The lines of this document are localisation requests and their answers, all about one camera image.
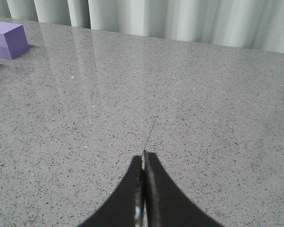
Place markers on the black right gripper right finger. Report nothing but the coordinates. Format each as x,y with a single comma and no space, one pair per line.
166,205

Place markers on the white pleated curtain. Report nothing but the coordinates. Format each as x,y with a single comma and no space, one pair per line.
254,24

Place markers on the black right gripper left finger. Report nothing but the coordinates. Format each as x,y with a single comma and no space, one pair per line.
125,206

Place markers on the purple foam cube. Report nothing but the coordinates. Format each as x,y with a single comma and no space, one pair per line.
13,40

